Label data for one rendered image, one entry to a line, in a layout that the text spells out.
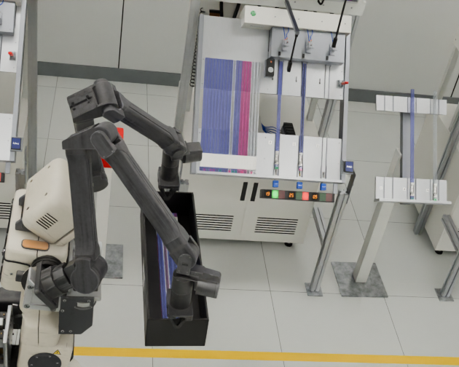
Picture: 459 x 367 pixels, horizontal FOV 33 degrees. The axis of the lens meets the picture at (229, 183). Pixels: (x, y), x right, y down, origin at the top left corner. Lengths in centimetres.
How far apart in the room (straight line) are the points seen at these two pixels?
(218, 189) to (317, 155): 60
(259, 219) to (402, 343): 93
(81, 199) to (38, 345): 65
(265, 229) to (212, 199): 36
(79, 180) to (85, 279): 27
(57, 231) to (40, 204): 9
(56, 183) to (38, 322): 50
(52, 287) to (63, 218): 19
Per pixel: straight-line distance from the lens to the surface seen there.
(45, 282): 214
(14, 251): 221
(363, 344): 385
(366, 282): 415
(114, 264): 394
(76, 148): 199
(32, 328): 247
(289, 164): 349
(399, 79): 570
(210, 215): 397
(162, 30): 522
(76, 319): 240
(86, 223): 206
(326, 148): 354
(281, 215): 402
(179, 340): 225
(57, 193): 215
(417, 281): 429
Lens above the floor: 273
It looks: 37 degrees down
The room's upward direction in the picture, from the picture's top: 11 degrees clockwise
